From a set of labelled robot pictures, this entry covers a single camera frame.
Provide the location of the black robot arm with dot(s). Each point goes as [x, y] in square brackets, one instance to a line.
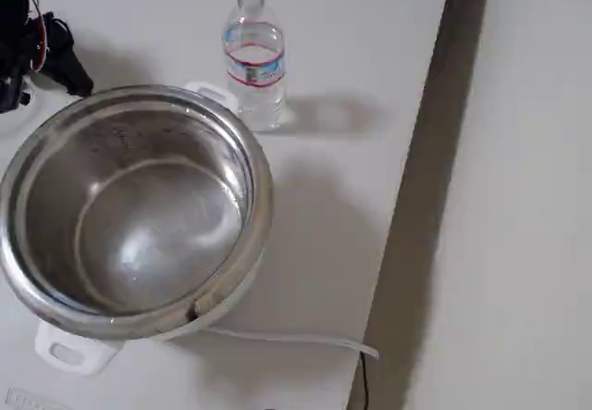
[11, 35]

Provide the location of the steel inner cooking pot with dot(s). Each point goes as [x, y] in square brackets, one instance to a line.
[152, 243]

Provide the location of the white rice cooker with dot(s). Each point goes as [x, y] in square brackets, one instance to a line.
[78, 352]

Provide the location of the clear plastic water bottle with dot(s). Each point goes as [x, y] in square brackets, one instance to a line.
[254, 90]

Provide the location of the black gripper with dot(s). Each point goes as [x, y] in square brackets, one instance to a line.
[69, 68]

